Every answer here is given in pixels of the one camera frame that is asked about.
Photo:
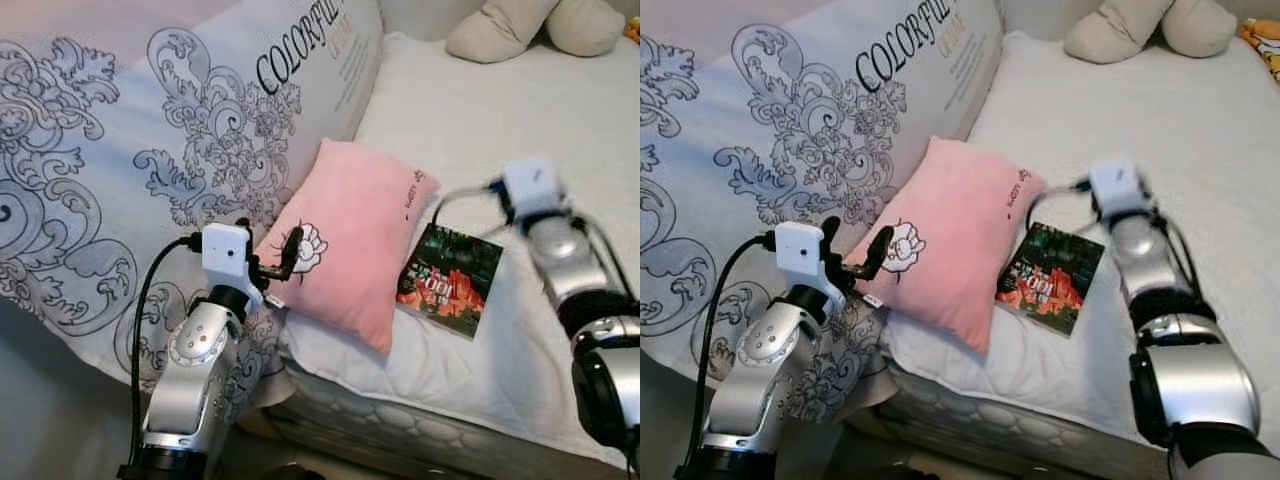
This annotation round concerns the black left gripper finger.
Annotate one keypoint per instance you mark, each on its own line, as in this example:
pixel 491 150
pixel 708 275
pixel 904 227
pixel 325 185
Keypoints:
pixel 244 230
pixel 292 252
pixel 880 252
pixel 830 238

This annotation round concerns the book with red green cover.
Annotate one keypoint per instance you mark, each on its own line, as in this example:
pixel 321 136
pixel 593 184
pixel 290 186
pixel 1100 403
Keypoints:
pixel 450 280
pixel 1050 278

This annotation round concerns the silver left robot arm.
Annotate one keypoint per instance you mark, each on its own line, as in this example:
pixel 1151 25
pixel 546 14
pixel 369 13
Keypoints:
pixel 195 370
pixel 765 370

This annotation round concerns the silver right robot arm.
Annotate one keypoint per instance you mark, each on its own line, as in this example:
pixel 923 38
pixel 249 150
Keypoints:
pixel 1190 380
pixel 590 300

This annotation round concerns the pink pillow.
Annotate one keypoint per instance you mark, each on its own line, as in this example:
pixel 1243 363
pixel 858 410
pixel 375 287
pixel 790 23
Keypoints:
pixel 360 230
pixel 960 230

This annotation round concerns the grey quilted mattress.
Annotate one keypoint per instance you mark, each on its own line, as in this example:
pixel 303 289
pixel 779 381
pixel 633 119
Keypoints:
pixel 1000 440
pixel 400 440

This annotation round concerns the white quilted bed sheet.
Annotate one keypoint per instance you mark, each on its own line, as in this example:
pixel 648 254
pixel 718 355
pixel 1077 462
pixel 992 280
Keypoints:
pixel 1160 110
pixel 470 110

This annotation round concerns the beige plush toy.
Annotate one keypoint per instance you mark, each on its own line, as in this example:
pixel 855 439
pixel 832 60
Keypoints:
pixel 530 30
pixel 1150 30

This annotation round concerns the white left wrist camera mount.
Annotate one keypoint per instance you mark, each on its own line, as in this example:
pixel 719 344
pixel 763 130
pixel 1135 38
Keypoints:
pixel 805 262
pixel 228 262

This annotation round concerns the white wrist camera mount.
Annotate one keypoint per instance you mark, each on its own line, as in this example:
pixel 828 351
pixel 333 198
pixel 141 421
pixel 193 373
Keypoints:
pixel 533 188
pixel 228 262
pixel 1120 188
pixel 805 262

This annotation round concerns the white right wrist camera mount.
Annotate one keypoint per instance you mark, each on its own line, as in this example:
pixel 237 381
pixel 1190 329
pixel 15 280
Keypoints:
pixel 533 188
pixel 1120 188

